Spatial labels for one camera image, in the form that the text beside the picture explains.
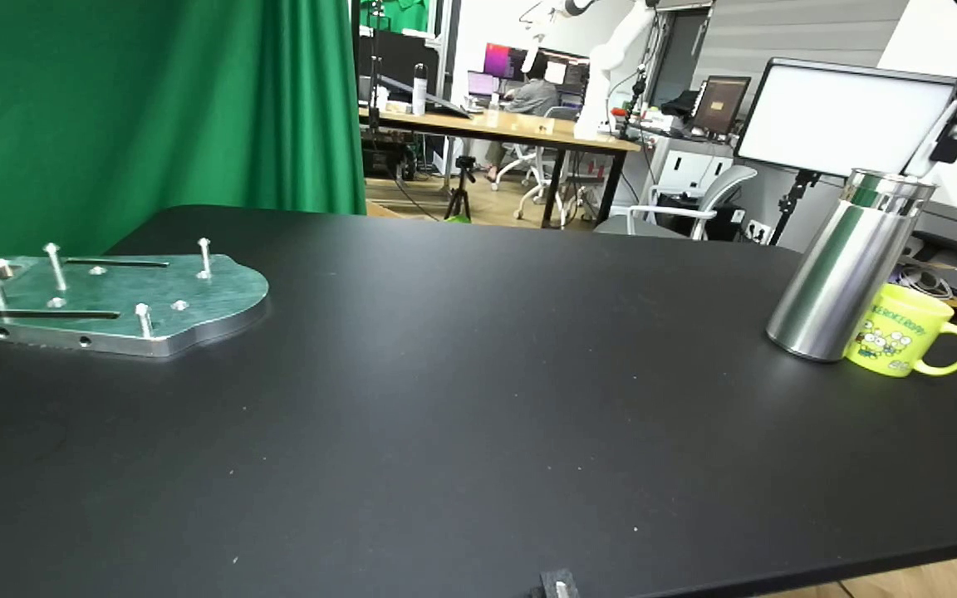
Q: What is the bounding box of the dark framed display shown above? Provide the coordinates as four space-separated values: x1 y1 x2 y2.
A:
689 73 754 143

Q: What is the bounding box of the yellow-green mug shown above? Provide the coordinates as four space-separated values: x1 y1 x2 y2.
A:
841 279 957 382

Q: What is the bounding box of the white bottle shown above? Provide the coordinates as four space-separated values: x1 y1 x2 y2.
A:
409 70 432 119

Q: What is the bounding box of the white machine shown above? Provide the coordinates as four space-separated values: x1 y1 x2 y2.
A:
576 0 662 143

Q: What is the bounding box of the grey office chair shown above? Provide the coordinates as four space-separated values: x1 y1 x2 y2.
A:
590 163 765 242

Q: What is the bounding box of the purple screen monitor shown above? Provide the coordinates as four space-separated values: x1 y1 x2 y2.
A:
478 40 530 84

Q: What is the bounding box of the grey metal mounting plate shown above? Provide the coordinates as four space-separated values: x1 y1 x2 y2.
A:
0 250 272 365

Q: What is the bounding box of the green screen curtain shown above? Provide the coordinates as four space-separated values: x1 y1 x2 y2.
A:
0 0 370 274

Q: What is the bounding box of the white screen monitor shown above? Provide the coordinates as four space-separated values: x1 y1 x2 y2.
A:
732 57 957 184

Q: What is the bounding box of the black camera tripod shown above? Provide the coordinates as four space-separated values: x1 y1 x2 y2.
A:
442 154 478 226

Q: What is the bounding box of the wooden desk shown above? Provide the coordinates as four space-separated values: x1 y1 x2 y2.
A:
360 104 643 232

